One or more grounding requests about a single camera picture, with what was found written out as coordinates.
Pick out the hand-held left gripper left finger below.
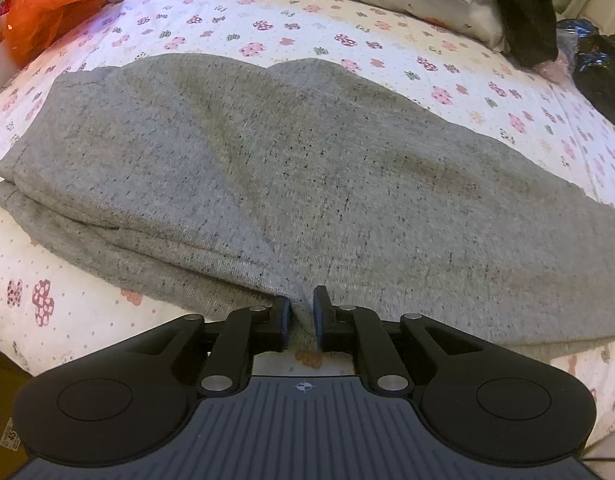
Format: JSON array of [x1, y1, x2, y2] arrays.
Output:
[[146, 296, 292, 394]]

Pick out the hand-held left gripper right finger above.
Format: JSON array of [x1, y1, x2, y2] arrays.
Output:
[[312, 286, 483, 394]]

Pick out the grey speckled pants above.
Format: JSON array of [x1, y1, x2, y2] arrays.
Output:
[[0, 53, 615, 359]]

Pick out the floral white bed sheet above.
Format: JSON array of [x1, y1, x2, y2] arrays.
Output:
[[0, 0, 615, 456]]

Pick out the black garment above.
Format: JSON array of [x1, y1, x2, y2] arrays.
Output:
[[482, 0, 560, 69]]

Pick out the black plastic bag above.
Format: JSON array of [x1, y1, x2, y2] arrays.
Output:
[[557, 18, 615, 131]]

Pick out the orange plastic bag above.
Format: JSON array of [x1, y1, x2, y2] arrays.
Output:
[[5, 0, 106, 68]]

